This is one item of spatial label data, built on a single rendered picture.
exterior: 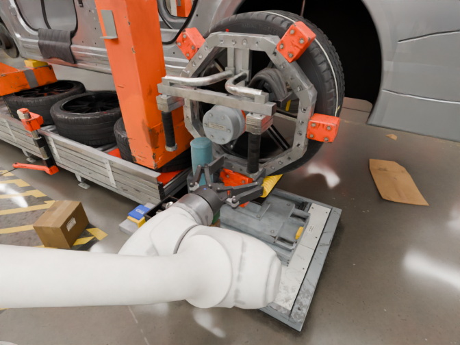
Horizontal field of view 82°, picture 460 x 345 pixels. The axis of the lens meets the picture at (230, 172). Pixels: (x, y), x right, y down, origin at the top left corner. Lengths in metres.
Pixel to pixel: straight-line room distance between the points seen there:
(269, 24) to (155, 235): 0.78
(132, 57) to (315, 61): 0.67
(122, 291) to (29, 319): 1.34
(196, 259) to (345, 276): 1.30
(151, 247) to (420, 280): 1.51
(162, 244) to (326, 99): 0.73
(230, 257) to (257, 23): 0.82
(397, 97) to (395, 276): 0.93
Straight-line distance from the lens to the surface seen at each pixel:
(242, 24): 1.06
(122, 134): 1.80
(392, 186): 2.38
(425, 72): 1.29
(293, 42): 0.90
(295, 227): 1.56
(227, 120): 0.89
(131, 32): 1.14
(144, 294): 0.34
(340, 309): 1.50
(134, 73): 1.17
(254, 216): 1.45
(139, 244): 0.49
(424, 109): 1.32
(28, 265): 0.33
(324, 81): 0.98
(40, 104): 2.80
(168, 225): 0.50
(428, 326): 1.63
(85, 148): 1.98
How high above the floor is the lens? 1.23
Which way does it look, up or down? 34 degrees down
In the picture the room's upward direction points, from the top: straight up
